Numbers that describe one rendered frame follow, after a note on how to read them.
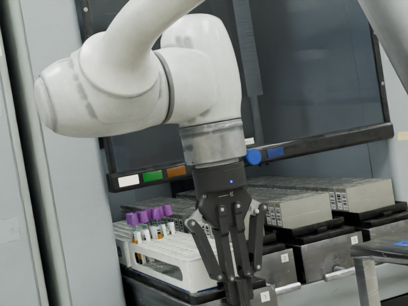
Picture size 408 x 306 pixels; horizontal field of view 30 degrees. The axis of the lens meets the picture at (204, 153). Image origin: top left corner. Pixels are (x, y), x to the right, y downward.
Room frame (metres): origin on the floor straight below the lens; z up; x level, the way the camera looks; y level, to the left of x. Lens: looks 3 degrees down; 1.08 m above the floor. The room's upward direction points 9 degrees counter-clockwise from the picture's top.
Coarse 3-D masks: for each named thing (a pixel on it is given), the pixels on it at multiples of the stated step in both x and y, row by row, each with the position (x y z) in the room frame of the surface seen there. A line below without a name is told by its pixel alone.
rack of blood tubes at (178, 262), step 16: (160, 240) 1.34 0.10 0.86; (176, 240) 1.31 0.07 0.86; (192, 240) 1.28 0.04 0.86; (160, 256) 1.22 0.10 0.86; (176, 256) 1.16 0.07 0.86; (192, 256) 1.14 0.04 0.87; (144, 272) 1.31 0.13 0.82; (160, 272) 1.33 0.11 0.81; (176, 272) 1.30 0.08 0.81; (192, 272) 1.11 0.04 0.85; (192, 288) 1.11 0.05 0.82
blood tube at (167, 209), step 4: (164, 208) 1.39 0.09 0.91; (168, 208) 1.39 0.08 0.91; (164, 212) 1.40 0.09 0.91; (168, 212) 1.39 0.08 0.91; (168, 216) 1.39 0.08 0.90; (168, 220) 1.39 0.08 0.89; (172, 220) 1.40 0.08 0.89; (168, 224) 1.39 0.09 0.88; (172, 224) 1.39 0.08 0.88; (168, 228) 1.40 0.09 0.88; (172, 228) 1.39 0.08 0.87; (172, 232) 1.39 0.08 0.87
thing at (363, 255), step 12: (372, 240) 1.26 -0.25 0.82; (384, 240) 1.24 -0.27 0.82; (396, 240) 1.23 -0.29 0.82; (360, 252) 1.22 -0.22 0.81; (372, 252) 1.20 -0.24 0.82; (384, 252) 1.17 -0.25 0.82; (396, 252) 1.15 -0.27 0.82; (360, 264) 1.23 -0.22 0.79; (372, 264) 1.23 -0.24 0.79; (360, 276) 1.24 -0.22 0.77; (372, 276) 1.23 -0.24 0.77; (360, 288) 1.24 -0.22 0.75; (372, 288) 1.23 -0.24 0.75; (360, 300) 1.24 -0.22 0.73; (372, 300) 1.23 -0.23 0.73
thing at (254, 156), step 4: (248, 152) 1.41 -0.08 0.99; (252, 152) 1.41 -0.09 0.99; (256, 152) 1.42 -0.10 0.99; (248, 156) 1.41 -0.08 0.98; (252, 156) 1.41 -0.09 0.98; (256, 156) 1.42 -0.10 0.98; (260, 156) 1.42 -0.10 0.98; (248, 160) 1.41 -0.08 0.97; (252, 160) 1.41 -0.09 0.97; (256, 160) 1.42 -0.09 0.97; (252, 164) 1.41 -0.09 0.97; (256, 164) 1.42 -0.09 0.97
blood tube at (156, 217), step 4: (156, 208) 1.38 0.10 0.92; (152, 212) 1.37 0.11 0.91; (156, 212) 1.36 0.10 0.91; (152, 216) 1.37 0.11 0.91; (156, 216) 1.36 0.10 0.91; (156, 220) 1.36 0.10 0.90; (156, 224) 1.36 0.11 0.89; (160, 224) 1.37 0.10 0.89; (156, 228) 1.36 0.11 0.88; (160, 228) 1.37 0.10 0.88; (156, 232) 1.36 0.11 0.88; (160, 232) 1.37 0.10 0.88; (156, 236) 1.37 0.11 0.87; (160, 236) 1.36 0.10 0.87
